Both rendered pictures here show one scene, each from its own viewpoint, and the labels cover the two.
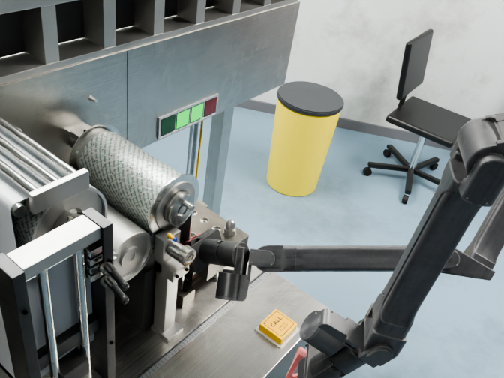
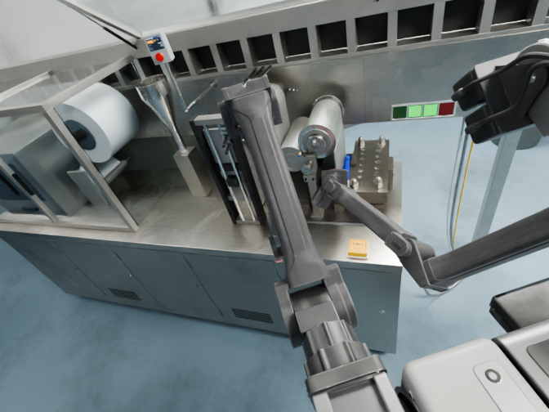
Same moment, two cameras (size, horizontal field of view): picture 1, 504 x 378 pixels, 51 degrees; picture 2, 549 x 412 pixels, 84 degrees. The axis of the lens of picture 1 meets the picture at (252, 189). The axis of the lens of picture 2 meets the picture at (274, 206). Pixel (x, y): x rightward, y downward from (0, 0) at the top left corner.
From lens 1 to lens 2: 1.03 m
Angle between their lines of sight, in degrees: 64
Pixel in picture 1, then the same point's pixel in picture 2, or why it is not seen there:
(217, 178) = (493, 180)
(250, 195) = not seen: outside the picture
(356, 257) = (364, 214)
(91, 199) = not seen: hidden behind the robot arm
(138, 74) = (372, 72)
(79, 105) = (330, 84)
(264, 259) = (329, 188)
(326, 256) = (354, 204)
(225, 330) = (336, 230)
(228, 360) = (319, 241)
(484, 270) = (421, 276)
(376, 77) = not seen: outside the picture
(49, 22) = (311, 35)
